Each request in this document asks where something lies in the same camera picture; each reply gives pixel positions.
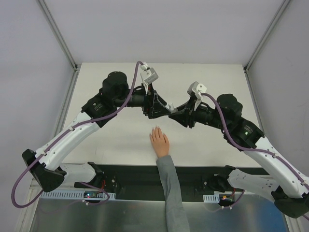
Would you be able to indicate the grey sleeved forearm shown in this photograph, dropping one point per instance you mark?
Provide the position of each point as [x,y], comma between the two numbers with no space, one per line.
[176,218]

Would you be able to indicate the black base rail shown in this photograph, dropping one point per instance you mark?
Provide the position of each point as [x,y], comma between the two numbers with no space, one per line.
[142,183]

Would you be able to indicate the right aluminium frame post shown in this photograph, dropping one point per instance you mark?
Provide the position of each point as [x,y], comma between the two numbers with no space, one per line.
[262,42]

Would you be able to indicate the clear nail polish bottle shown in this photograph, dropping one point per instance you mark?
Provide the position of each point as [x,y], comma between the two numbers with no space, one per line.
[174,111]

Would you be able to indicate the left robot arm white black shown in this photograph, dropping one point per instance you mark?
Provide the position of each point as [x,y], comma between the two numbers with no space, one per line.
[46,163]

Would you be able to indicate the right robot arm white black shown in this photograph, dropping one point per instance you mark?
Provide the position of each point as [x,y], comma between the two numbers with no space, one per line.
[286,186]

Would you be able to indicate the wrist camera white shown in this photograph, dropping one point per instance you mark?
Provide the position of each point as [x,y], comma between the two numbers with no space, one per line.
[148,75]
[195,90]

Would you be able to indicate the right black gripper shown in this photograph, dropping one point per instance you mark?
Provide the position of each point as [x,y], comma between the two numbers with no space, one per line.
[190,113]

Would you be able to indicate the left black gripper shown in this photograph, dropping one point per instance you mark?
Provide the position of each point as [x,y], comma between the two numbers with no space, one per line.
[148,104]

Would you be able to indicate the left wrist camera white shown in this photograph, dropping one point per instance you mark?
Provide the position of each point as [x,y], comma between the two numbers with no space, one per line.
[148,75]

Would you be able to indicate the person hand long nails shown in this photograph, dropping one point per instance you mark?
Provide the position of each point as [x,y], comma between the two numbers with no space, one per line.
[160,142]

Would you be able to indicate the right white cable duct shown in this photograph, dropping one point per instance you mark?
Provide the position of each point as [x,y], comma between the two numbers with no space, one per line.
[217,198]

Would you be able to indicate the left aluminium frame post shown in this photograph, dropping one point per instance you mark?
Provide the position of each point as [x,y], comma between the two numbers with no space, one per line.
[57,33]

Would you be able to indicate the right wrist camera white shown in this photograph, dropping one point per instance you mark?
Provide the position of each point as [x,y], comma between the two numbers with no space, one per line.
[195,90]

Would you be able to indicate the left white cable duct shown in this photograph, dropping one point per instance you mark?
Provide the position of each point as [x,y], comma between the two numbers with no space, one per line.
[78,195]

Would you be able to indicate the aluminium frame post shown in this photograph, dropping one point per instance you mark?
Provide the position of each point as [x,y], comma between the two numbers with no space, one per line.
[262,42]
[57,33]

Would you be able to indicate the white cable duct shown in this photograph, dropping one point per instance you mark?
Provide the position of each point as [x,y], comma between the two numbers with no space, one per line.
[217,198]
[78,195]

